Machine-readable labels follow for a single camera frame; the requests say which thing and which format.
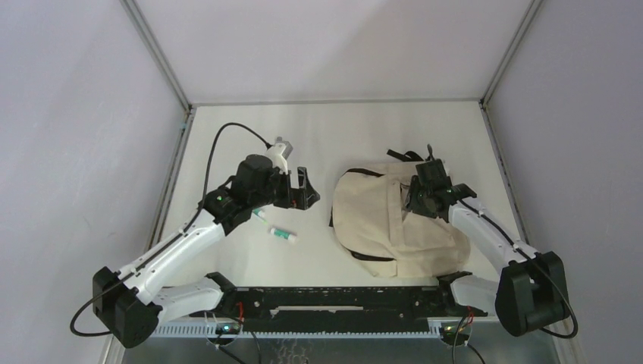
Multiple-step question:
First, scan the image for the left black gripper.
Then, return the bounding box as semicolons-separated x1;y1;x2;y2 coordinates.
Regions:
250;165;319;211

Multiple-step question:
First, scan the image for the beige canvas backpack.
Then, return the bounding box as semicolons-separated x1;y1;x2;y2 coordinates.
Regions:
329;150;471;278

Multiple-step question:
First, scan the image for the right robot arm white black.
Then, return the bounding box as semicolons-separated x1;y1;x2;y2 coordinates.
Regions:
406;159;579;339

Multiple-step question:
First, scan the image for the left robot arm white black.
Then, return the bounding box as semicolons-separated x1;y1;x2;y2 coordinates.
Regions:
91;138;320;349

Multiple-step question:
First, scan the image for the green white glue stick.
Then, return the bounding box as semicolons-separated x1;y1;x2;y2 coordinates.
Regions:
270;227;297;243

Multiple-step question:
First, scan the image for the black mounting base rail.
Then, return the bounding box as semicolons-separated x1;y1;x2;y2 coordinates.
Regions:
191;286;488;332

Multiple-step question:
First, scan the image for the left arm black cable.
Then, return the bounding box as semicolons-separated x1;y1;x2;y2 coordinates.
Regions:
69;122;275;338

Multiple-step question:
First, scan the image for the white slotted cable duct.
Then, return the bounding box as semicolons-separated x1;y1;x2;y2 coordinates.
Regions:
150;321;453;340

